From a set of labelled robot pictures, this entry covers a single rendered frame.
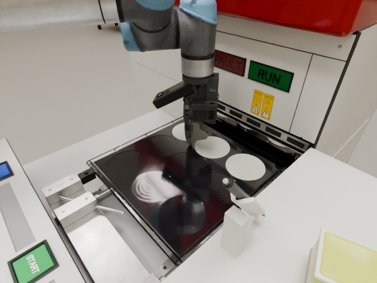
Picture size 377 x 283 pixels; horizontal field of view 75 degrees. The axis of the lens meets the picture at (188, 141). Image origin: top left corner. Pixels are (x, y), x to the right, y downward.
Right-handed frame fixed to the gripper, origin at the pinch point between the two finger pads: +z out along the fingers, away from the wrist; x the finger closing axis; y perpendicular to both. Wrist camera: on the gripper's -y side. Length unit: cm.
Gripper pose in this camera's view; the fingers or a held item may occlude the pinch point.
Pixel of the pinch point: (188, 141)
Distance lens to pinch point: 69.5
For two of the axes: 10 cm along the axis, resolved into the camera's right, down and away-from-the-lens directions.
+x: 1.1, -6.0, 7.9
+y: 9.9, 0.6, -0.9
